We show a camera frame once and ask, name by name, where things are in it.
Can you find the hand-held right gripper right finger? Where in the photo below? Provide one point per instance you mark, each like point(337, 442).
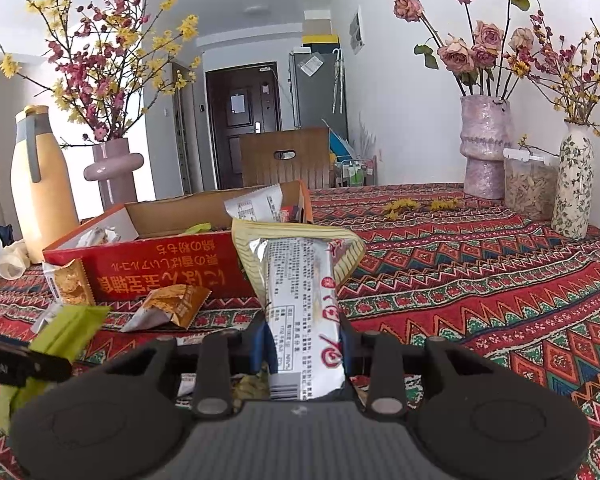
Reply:
point(344, 350)

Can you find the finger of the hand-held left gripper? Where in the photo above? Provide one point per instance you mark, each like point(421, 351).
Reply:
point(50, 366)

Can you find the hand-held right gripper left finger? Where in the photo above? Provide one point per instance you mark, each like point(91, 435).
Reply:
point(259, 350)

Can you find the green snack packet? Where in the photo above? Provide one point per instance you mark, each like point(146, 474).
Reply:
point(65, 330)
point(197, 228)

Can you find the white silver snack packet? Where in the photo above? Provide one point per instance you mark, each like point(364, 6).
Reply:
point(300, 300)

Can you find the red cardboard box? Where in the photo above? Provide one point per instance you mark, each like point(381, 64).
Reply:
point(180, 265)

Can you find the white printed snack packet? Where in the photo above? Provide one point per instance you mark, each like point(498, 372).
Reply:
point(97, 237)
point(255, 205)
point(47, 317)

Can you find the orange snack packet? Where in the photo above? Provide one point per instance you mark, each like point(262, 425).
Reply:
point(72, 285)

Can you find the white orange cracker packet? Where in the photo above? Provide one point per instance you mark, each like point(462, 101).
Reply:
point(170, 305)

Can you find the patterned red tablecloth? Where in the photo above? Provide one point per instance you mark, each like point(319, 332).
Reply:
point(455, 270)

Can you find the red snack packet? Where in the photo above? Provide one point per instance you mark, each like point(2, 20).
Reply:
point(291, 214)

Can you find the fallen yellow blossoms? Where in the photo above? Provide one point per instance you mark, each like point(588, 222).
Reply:
point(402, 206)

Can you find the yellow thermos jug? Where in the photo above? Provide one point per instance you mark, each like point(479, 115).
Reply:
point(45, 200)

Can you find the pink glass vase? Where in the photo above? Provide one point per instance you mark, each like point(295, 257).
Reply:
point(115, 175)

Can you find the dark door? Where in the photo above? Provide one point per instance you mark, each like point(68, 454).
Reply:
point(225, 150)

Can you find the dried flower bunch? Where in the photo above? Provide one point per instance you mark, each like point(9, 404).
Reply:
point(365, 137)

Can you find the pink textured vase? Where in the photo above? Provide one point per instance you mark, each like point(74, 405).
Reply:
point(482, 160)

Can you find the clear container of seeds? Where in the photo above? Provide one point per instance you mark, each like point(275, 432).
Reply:
point(527, 190)

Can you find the white door notice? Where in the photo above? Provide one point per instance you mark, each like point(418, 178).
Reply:
point(237, 103)

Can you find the grey refrigerator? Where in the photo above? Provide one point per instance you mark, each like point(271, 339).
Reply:
point(315, 100)

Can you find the white folded umbrella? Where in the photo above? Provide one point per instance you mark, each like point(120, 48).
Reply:
point(337, 82)

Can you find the floral white vase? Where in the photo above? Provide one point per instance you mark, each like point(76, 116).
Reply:
point(572, 185)

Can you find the paper note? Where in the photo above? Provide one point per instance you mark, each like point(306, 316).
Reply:
point(311, 65)

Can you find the pink and yellow flower branches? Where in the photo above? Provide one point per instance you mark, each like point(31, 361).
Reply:
point(100, 75)

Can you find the yellow box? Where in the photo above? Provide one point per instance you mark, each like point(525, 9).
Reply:
point(320, 40)

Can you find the dried roses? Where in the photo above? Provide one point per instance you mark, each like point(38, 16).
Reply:
point(455, 55)

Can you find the round ceiling lamp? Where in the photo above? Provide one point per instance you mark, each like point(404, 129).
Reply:
point(256, 9)

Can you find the red and yellow berry branches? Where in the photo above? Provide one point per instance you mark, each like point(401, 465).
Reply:
point(580, 85)

